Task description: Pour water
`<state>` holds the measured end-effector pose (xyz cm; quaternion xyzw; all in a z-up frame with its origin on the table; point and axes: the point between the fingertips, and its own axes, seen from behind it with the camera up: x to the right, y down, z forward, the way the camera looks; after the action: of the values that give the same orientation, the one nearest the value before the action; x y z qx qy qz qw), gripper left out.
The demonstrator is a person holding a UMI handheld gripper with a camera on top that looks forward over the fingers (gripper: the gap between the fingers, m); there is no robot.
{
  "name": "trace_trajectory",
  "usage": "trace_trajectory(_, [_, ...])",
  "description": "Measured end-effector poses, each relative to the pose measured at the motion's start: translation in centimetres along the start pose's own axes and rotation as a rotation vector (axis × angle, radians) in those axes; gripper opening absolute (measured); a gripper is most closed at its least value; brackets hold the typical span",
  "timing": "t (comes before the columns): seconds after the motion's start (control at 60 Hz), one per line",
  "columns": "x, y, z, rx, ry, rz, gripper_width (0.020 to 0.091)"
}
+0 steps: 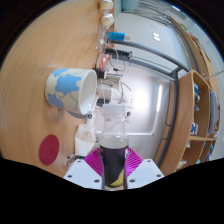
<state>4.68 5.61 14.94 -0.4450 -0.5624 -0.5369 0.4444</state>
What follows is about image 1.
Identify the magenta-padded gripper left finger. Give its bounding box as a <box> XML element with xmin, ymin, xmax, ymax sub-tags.
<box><xmin>63</xmin><ymin>148</ymin><xmax>105</xmax><ymax>191</ymax></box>

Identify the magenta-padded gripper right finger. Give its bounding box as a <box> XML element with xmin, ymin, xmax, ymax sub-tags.
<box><xmin>125</xmin><ymin>148</ymin><xmax>165</xmax><ymax>190</ymax></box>

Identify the clear bottle with black label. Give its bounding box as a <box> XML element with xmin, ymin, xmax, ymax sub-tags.
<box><xmin>98</xmin><ymin>103</ymin><xmax>130</xmax><ymax>192</ymax></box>

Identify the crumpled white tissue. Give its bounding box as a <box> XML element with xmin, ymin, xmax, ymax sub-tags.
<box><xmin>73</xmin><ymin>123</ymin><xmax>98</xmax><ymax>158</ymax></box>

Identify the flat round red coaster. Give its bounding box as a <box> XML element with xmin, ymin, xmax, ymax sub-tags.
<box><xmin>38</xmin><ymin>134</ymin><xmax>60</xmax><ymax>167</ymax></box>

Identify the wooden shelf unit with items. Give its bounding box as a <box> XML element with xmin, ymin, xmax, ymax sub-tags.
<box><xmin>154</xmin><ymin>69</ymin><xmax>221</xmax><ymax>176</ymax></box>

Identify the white charger block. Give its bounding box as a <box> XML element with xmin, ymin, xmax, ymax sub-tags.
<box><xmin>99</xmin><ymin>84</ymin><xmax>114</xmax><ymax>99</ymax></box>

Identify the cream mug with blue map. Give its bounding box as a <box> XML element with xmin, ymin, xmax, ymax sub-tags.
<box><xmin>44</xmin><ymin>67</ymin><xmax>99</xmax><ymax>119</ymax></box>

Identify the silver metal tumbler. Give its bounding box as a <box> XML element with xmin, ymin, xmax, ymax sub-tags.
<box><xmin>105</xmin><ymin>73</ymin><xmax>122</xmax><ymax>84</ymax></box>

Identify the small black cup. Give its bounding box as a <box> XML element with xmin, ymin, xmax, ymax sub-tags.
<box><xmin>93</xmin><ymin>68</ymin><xmax>104</xmax><ymax>80</ymax></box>

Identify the black cylindrical device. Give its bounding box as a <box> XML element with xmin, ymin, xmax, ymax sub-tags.
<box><xmin>105</xmin><ymin>48</ymin><xmax>133</xmax><ymax>61</ymax></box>

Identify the small blue tube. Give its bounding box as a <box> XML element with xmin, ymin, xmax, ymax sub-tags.
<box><xmin>104</xmin><ymin>31</ymin><xmax>133</xmax><ymax>42</ymax></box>

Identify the teal pillow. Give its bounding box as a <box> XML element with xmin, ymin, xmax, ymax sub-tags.
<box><xmin>120</xmin><ymin>0</ymin><xmax>141</xmax><ymax>12</ymax></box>

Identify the grey metal frame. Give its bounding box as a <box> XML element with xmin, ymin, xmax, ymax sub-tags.
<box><xmin>109</xmin><ymin>39</ymin><xmax>193</xmax><ymax>168</ymax></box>

